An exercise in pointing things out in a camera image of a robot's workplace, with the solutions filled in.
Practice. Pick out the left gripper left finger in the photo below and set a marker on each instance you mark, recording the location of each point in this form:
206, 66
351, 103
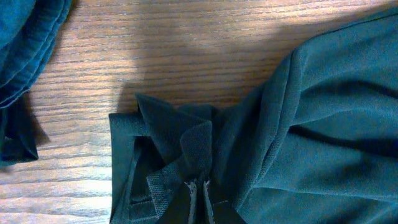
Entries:
182, 208

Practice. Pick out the navy folded garment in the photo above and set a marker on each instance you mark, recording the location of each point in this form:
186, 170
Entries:
28, 32

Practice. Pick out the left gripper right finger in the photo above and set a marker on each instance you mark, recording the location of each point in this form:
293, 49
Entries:
218, 209

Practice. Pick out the black t-shirt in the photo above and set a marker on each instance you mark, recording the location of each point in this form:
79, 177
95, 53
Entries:
315, 143

